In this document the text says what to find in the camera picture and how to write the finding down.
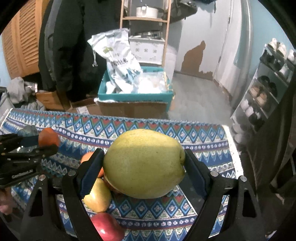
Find wooden shelf unit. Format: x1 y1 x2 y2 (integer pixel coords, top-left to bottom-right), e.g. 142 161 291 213
120 1 171 67

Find teal storage box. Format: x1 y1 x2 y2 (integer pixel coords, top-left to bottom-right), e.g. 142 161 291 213
98 66 174 105

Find green pear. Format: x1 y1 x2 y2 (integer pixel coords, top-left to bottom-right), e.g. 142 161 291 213
103 128 185 199

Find small orange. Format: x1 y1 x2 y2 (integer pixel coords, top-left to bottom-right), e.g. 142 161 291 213
38 128 60 147

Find orange under finger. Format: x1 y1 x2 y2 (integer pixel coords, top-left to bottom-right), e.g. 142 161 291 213
80 151 105 178

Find person's left hand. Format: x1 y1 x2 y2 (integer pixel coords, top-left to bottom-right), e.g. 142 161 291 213
0 187 13 215

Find white printed plastic bag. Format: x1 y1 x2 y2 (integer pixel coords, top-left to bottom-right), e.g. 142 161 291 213
87 28 142 94

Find wooden louvered cabinet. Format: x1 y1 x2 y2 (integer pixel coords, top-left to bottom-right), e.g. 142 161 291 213
2 0 49 79

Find yellow apple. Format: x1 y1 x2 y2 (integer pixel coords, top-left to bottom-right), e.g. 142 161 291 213
83 178 111 213

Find metal cooking pot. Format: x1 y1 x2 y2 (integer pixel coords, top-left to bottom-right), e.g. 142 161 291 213
136 6 159 19

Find grey crumpled cloth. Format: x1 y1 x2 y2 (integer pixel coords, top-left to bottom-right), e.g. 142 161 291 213
1 77 46 117

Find clear plastic bag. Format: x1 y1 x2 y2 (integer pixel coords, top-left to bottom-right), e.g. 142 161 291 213
136 71 169 94

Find grey shoe rack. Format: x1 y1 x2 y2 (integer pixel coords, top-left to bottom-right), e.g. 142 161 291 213
231 38 295 144

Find white patterned drawer box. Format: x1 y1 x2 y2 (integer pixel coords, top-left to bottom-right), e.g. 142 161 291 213
129 37 165 65

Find black hanging jacket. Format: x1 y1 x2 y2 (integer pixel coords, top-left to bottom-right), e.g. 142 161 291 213
39 0 121 102

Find red apple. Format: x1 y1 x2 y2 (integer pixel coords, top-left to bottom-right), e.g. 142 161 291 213
90 212 125 241

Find blue patterned tablecloth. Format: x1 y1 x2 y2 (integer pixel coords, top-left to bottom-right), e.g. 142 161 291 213
1 109 243 240

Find brown cardboard box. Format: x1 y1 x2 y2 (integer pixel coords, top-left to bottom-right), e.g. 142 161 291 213
97 102 167 119

